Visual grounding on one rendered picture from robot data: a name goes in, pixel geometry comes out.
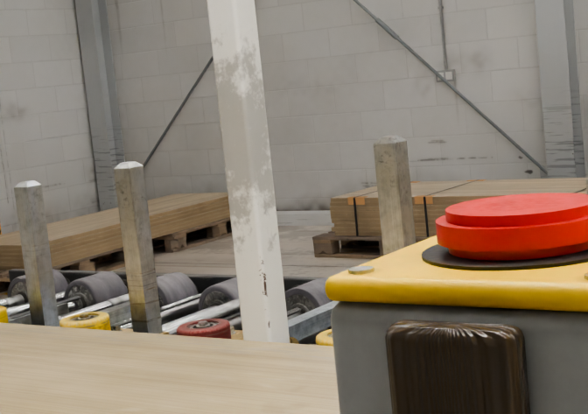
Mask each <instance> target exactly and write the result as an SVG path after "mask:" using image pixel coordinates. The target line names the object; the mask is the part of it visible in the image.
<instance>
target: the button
mask: <svg viewBox="0 0 588 414"><path fill-rule="evenodd" d="M436 229H437V243H438V244H439V245H440V246H443V247H446V248H448V249H449V253H450V254H451V255H453V256H457V257H462V258H467V259H475V260H524V259H536V258H544V257H552V256H563V255H569V254H572V253H577V252H580V251H584V250H587V249H588V195H587V194H580V193H527V194H516V195H506V196H497V197H490V198H484V199H478V200H469V201H465V202H461V203H458V204H455V205H452V206H449V207H448V208H446V209H445V215H443V216H441V217H439V218H437V219H436Z"/></svg>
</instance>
